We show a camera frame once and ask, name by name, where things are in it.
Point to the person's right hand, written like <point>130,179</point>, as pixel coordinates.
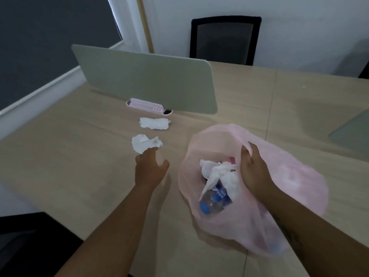
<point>256,175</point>

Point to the person's left hand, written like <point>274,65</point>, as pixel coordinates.
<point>150,170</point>

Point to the pink plastic bag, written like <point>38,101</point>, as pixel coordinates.
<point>297,181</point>

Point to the blue label water bottle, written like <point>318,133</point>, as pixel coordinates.
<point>214,200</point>

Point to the person's right forearm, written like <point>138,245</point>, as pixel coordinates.
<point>317,236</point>

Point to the person's left forearm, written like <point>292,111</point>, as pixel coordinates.
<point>109,236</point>

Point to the light wooden table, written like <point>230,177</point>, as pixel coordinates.
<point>72,155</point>

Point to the black swivel office chair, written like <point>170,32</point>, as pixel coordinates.
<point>28,248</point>

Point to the wooden trim strip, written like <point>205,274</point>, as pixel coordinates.
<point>144,23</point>

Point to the dark grey window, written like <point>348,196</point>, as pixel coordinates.
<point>43,40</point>

